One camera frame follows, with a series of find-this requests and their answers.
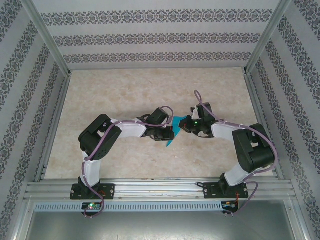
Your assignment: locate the blue paper sheet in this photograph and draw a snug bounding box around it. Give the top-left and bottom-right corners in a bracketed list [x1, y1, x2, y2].
[166, 116, 188, 148]

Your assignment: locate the grey metal panel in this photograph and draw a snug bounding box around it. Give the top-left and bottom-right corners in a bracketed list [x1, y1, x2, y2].
[23, 209, 307, 240]

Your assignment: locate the left controller board with LED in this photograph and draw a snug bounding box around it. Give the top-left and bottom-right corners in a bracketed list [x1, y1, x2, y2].
[81, 202, 103, 211]

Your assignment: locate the aluminium mounting rail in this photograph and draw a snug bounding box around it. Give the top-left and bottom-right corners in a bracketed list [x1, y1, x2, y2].
[23, 177, 295, 201]

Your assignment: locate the aluminium table side rail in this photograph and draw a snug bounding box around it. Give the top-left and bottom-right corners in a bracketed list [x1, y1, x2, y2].
[33, 71, 73, 182]
[243, 72, 286, 180]

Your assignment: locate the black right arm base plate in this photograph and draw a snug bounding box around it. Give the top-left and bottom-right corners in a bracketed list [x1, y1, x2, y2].
[202, 181, 250, 200]

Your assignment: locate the grey slotted cable duct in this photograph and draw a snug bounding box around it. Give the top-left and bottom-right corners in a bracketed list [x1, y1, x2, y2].
[33, 201, 223, 213]

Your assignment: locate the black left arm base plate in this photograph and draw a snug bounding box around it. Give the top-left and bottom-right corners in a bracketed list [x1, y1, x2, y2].
[69, 183, 116, 201]

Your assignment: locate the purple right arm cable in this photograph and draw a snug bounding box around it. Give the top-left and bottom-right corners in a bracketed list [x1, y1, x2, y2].
[194, 89, 278, 217]

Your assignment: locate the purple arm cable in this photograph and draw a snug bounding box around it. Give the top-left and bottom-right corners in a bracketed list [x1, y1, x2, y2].
[82, 106, 175, 220]
[194, 89, 278, 217]

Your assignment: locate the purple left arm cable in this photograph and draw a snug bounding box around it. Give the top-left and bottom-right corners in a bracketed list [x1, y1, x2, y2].
[82, 106, 175, 220]

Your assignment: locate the aluminium frame post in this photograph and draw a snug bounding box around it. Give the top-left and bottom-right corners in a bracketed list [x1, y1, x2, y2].
[242, 0, 293, 76]
[19, 0, 72, 77]

